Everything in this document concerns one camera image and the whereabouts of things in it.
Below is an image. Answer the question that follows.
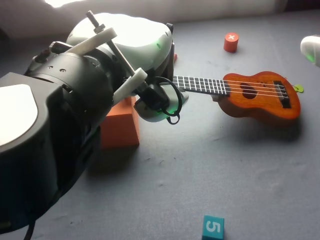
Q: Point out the teal block with number five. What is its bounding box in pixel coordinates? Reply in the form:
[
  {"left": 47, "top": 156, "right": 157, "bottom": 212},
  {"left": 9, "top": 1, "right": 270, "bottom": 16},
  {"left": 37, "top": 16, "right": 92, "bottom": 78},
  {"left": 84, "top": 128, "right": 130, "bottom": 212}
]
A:
[{"left": 201, "top": 214, "right": 225, "bottom": 240}]

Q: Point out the brown ukulele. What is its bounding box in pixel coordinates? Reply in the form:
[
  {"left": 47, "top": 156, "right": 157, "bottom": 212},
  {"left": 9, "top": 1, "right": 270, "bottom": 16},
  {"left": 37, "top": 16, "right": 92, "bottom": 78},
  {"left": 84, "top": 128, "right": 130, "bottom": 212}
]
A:
[{"left": 172, "top": 70, "right": 302, "bottom": 126}]

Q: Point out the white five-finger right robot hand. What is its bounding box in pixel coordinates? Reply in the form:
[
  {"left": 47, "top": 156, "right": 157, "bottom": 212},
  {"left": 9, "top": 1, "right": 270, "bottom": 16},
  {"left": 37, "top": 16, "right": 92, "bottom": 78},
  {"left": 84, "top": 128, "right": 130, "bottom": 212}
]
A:
[{"left": 299, "top": 34, "right": 320, "bottom": 67}]

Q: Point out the white backdrop sheet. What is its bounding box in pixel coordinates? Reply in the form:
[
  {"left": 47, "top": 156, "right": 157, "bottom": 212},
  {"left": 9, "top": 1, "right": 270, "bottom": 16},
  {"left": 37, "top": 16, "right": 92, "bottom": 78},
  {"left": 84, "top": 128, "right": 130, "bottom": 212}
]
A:
[{"left": 0, "top": 0, "right": 320, "bottom": 40}]

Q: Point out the grey table cloth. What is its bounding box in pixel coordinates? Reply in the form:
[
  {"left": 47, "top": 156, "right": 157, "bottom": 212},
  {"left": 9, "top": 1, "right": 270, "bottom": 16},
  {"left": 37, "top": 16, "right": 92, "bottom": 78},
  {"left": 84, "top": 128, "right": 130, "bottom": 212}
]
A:
[{"left": 0, "top": 9, "right": 320, "bottom": 240}]

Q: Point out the small orange cylinder block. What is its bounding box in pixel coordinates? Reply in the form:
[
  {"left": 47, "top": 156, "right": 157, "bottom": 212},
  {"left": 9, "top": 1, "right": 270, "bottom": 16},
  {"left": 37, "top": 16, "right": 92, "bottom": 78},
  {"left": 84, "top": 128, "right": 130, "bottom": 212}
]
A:
[{"left": 223, "top": 32, "right": 240, "bottom": 53}]

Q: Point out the large orange foam block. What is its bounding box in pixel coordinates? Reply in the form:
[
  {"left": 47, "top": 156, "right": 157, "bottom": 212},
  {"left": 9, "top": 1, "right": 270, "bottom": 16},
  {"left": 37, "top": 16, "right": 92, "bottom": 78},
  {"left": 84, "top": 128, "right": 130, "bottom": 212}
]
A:
[{"left": 99, "top": 96, "right": 141, "bottom": 151}]

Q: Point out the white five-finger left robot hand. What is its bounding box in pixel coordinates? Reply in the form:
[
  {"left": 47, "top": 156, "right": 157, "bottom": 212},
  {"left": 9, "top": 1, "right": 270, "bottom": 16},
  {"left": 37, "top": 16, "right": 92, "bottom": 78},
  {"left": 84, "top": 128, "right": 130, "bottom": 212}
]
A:
[{"left": 66, "top": 12, "right": 190, "bottom": 124}]

